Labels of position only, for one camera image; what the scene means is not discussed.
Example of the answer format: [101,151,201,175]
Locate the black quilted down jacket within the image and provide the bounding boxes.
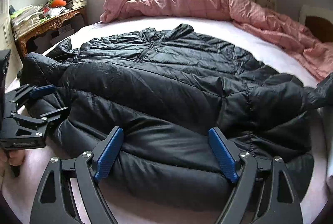
[20,24,332,210]

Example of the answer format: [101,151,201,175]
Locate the left hand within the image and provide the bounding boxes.
[0,149,25,168]

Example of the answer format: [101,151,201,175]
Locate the cardboard box under table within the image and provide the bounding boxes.
[50,24,75,45]

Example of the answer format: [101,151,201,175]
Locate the bed with pink sheet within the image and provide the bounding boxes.
[2,17,330,223]

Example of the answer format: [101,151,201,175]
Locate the ornate wooden side table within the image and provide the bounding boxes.
[15,6,87,61]

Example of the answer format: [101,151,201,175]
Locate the stack of papers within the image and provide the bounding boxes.
[10,5,42,31]

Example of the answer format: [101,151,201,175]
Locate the orange plush toy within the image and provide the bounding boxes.
[50,0,67,8]

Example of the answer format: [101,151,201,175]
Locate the stack of books on table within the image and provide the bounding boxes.
[66,0,87,9]

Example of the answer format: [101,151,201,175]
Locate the pink quilt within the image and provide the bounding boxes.
[100,0,332,81]

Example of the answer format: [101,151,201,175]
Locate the wooden carved headboard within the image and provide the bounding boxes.
[299,5,333,43]

